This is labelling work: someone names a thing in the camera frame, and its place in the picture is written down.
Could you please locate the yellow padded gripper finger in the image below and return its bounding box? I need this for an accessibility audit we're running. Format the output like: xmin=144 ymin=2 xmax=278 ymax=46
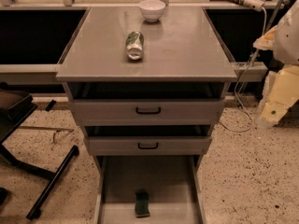
xmin=256 ymin=64 xmax=299 ymax=128
xmin=253 ymin=25 xmax=277 ymax=50

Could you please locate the dark green sponge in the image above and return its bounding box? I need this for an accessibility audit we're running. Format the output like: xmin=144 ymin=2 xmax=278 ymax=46
xmin=135 ymin=190 xmax=150 ymax=217

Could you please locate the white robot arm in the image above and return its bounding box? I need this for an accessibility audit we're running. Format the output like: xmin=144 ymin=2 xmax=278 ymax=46
xmin=253 ymin=0 xmax=299 ymax=128

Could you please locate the grey drawer cabinet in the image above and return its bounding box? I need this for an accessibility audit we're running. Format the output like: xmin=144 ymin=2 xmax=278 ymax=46
xmin=55 ymin=5 xmax=238 ymax=224

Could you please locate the grey bottom drawer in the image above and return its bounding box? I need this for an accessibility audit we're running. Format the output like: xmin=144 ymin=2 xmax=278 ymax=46
xmin=93 ymin=156 xmax=206 ymax=224

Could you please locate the grey drawer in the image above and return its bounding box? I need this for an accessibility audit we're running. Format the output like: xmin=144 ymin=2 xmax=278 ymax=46
xmin=93 ymin=156 xmax=206 ymax=224
xmin=84 ymin=125 xmax=211 ymax=156
xmin=67 ymin=82 xmax=224 ymax=126

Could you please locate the grey top drawer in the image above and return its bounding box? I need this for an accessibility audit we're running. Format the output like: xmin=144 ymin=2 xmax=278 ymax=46
xmin=67 ymin=82 xmax=224 ymax=126

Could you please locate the grey middle drawer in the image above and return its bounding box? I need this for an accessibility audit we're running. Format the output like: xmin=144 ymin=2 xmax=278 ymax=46
xmin=84 ymin=125 xmax=211 ymax=156

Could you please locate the white ceramic bowl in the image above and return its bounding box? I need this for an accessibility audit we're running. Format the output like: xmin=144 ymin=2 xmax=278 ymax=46
xmin=138 ymin=0 xmax=165 ymax=22

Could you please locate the crushed green soda can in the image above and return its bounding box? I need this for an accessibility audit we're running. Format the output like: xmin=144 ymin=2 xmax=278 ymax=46
xmin=126 ymin=31 xmax=144 ymax=61

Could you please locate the white cable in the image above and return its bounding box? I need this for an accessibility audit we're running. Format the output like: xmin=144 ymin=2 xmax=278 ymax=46
xmin=218 ymin=7 xmax=269 ymax=133

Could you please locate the black chair frame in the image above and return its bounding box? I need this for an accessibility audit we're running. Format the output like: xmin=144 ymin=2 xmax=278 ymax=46
xmin=0 ymin=81 xmax=80 ymax=221

